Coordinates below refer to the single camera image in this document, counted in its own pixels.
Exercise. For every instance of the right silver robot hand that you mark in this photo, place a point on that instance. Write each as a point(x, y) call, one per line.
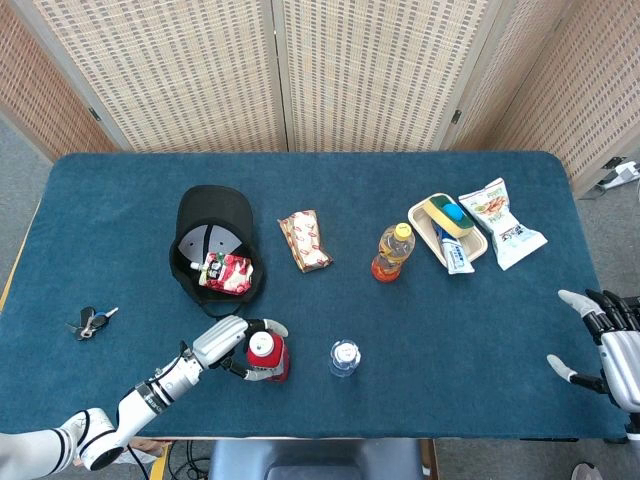
point(622, 360)

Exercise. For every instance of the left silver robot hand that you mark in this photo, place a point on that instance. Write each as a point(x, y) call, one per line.
point(220, 337)

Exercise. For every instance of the red bottle white cap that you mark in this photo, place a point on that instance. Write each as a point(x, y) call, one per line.
point(272, 355)

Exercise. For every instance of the orange juice bottle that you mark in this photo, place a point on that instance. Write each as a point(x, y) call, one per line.
point(392, 250)

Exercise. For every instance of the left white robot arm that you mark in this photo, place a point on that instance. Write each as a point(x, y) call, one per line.
point(165, 385)

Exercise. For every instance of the clear water bottle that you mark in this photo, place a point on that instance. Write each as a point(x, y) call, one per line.
point(345, 357)

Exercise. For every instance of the red drink pouch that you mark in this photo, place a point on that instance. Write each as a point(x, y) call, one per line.
point(230, 275)

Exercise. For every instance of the grey sneaker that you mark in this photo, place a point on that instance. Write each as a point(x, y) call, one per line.
point(587, 472)

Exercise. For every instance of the brown paper bag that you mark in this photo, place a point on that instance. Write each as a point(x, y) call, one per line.
point(150, 446)

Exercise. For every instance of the red white snack packet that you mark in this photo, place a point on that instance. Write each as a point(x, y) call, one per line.
point(305, 240)

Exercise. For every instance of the bunch of keys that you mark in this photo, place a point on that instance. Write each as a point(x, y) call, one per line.
point(90, 322)

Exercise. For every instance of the black baseball cap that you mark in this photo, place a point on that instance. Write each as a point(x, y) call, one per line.
point(215, 205)

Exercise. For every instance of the blue table cloth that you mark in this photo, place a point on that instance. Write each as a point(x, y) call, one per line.
point(350, 310)

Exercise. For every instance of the white snack bag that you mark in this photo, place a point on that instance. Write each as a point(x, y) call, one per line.
point(505, 225)

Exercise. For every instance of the white power strip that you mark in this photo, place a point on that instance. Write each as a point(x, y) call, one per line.
point(625, 172)

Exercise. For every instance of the white blue toothpaste tube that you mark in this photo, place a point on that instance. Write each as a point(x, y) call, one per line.
point(457, 257)

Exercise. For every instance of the small blue ball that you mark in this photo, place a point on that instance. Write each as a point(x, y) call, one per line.
point(453, 212)

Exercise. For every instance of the beige plastic tray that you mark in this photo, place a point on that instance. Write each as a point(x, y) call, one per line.
point(422, 227)

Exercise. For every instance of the yellow green sponge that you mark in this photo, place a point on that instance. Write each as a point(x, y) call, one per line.
point(440, 217)

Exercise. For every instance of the black screen hinge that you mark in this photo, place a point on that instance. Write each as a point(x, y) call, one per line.
point(94, 114)
point(456, 117)

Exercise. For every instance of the woven folding screen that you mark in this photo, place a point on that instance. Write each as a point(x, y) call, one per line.
point(200, 75)

